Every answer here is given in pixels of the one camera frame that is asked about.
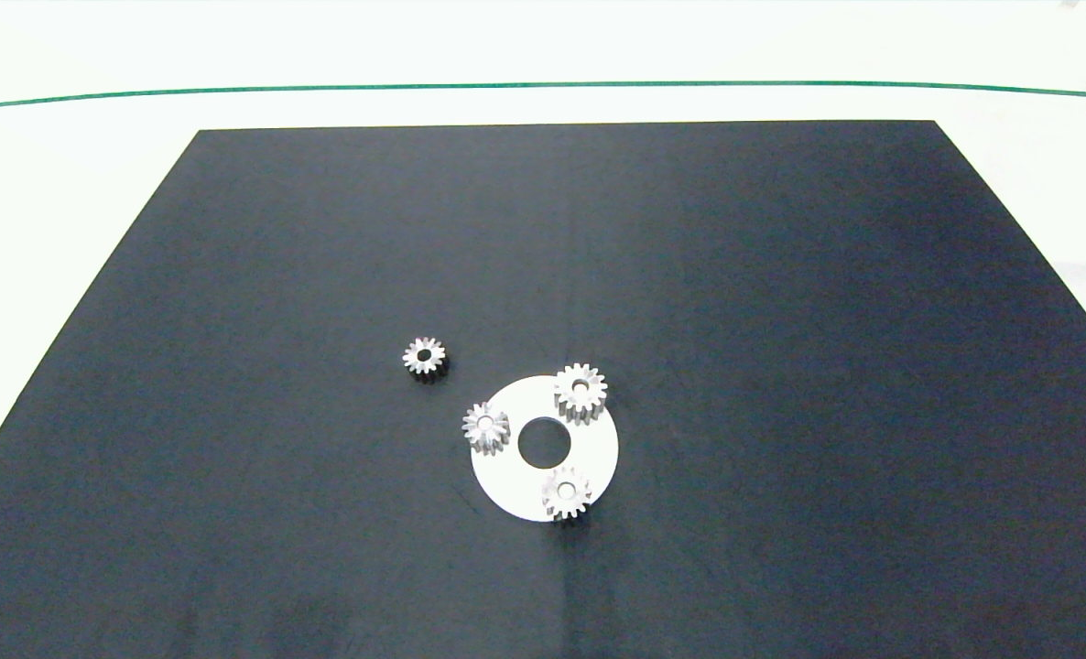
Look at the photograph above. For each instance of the larger steel gear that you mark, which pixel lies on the larger steel gear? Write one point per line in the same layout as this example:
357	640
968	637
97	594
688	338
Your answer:
594	395

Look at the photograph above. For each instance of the small steel gear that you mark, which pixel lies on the small steel gear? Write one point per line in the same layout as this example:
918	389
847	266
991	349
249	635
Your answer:
577	495
497	428
413	357

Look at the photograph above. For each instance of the round white plate with pins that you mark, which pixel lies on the round white plate with pins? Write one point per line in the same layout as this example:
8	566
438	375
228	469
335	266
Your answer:
511	477

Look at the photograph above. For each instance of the dark mat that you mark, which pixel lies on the dark mat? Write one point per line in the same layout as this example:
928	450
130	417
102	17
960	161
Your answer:
232	458

